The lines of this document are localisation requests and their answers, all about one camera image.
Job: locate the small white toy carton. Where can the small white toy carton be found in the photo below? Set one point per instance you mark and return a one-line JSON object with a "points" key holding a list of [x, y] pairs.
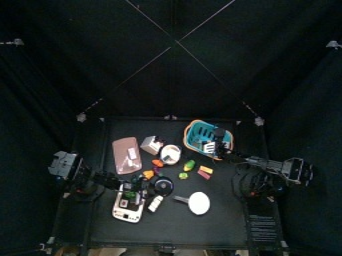
{"points": [[155, 203]]}

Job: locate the green toy piece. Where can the green toy piece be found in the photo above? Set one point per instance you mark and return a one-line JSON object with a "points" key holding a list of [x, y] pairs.
{"points": [[129, 194]]}

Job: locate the white toy frying pan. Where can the white toy frying pan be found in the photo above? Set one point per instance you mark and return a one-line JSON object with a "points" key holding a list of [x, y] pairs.
{"points": [[199, 203]]}

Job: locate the blue basket with orange rim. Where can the blue basket with orange rim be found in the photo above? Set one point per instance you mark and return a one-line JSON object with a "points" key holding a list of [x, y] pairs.
{"points": [[196, 133]]}

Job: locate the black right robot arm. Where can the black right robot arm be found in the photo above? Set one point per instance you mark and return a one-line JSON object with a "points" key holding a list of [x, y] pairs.
{"points": [[267, 164]]}

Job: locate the yellow and red toy block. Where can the yellow and red toy block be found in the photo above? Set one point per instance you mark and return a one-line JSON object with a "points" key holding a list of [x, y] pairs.
{"points": [[204, 172]]}

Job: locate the small green toy starfruit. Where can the small green toy starfruit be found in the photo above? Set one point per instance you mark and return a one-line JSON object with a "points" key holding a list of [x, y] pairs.
{"points": [[183, 175]]}

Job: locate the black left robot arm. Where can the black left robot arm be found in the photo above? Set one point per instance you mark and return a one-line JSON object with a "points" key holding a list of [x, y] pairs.
{"points": [[101, 178]]}

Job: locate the pink plastic tray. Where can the pink plastic tray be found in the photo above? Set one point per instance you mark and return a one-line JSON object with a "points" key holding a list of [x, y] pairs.
{"points": [[124, 160]]}

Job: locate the purple toy piece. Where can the purple toy piece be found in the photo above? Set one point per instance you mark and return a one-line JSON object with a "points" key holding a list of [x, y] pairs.
{"points": [[156, 170]]}

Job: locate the orange toy fruit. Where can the orange toy fruit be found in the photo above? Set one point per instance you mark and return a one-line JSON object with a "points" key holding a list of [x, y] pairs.
{"points": [[156, 163]]}

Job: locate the white toy bowl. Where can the white toy bowl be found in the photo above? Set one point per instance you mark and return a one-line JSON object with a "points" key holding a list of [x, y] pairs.
{"points": [[169, 154]]}

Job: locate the white toy toaster box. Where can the white toy toaster box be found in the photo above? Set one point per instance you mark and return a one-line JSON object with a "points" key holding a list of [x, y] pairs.
{"points": [[149, 145]]}

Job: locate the green yellow toy corn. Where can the green yellow toy corn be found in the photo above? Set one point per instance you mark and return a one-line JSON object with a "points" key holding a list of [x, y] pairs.
{"points": [[188, 165]]}

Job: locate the grey metal frame bracket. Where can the grey metal frame bracket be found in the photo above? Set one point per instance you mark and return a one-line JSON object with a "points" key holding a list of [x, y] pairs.
{"points": [[80, 117], [14, 42], [257, 121], [169, 117], [332, 44]]}

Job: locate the orange yellow toy pepper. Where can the orange yellow toy pepper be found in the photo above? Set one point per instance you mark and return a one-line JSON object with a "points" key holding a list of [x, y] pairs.
{"points": [[148, 174]]}

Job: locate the white toy cash register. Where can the white toy cash register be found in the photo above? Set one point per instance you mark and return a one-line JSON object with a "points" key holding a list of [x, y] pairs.
{"points": [[128, 210]]}

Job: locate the black toy pot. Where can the black toy pot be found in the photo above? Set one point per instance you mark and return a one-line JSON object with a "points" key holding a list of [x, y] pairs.
{"points": [[163, 186]]}

